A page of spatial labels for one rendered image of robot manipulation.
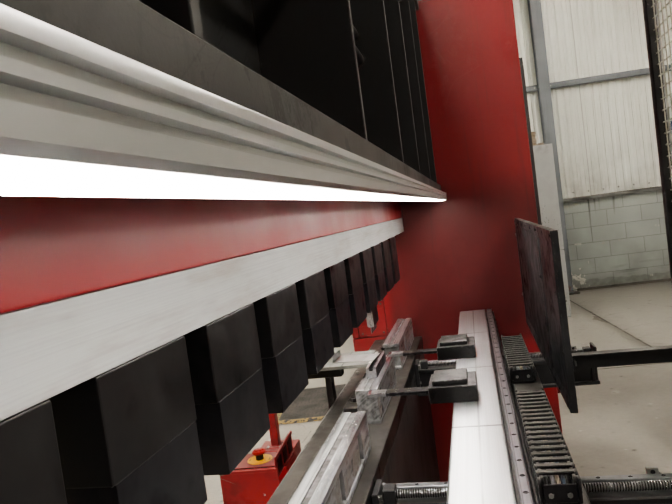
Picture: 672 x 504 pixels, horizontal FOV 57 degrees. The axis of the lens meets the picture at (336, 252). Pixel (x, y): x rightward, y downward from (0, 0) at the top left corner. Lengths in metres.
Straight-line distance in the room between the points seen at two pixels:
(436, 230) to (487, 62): 0.73
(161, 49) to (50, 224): 0.25
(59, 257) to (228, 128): 0.27
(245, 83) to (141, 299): 0.28
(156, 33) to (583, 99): 9.15
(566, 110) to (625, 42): 1.17
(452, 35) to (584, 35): 6.79
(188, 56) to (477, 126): 2.48
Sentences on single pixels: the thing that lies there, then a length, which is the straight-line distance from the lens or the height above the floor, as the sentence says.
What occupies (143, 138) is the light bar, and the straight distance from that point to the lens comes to 0.17.
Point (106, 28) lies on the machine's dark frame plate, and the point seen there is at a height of 1.50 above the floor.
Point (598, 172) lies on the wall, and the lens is 9.29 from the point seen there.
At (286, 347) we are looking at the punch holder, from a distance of 0.93.
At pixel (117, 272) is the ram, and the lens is 0.53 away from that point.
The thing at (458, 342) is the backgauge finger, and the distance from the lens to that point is 1.86.
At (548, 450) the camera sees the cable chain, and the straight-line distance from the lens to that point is 1.06.
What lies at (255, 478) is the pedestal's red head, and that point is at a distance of 1.74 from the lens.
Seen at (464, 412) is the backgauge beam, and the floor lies 0.98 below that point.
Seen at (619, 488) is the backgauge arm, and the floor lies 0.85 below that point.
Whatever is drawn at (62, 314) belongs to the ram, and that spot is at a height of 1.39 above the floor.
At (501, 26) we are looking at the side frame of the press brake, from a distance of 2.80.
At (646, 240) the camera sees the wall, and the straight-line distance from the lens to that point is 9.51.
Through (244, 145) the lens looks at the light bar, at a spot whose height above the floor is 1.47.
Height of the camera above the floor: 1.43
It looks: 3 degrees down
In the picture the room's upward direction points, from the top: 8 degrees counter-clockwise
